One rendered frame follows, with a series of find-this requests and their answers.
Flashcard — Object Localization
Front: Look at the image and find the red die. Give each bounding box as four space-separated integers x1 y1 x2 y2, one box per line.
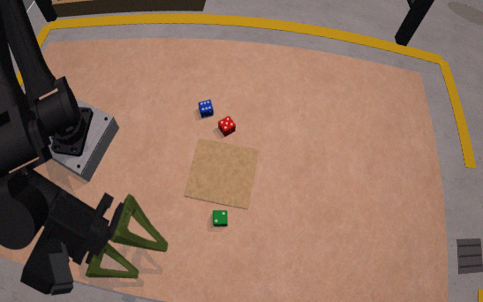
218 117 236 137

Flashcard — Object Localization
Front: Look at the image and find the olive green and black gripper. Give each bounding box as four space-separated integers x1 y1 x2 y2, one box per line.
56 189 168 279

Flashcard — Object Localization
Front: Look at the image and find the green die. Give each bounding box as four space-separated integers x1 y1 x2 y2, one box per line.
213 210 228 227

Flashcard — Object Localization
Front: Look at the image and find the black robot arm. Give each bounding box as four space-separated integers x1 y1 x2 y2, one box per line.
0 0 94 296

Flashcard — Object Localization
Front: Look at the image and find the tan flat mat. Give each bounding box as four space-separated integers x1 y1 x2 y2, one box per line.
185 139 260 209

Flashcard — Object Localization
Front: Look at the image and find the blue die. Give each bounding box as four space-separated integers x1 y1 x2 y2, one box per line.
199 100 214 118

